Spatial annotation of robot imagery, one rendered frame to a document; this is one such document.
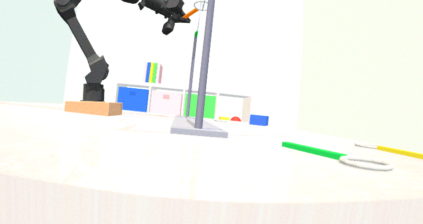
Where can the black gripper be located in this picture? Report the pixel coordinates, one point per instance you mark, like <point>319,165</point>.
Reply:
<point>176,17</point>

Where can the blue rectangular block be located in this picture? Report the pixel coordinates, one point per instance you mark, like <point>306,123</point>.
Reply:
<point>258,120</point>

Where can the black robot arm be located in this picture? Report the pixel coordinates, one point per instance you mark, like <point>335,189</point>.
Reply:
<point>93,90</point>

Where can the white loop with green handle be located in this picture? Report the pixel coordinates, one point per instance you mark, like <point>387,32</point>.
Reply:
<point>343,158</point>

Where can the orange handle with grey loop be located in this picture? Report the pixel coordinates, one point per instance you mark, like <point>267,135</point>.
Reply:
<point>193,11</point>

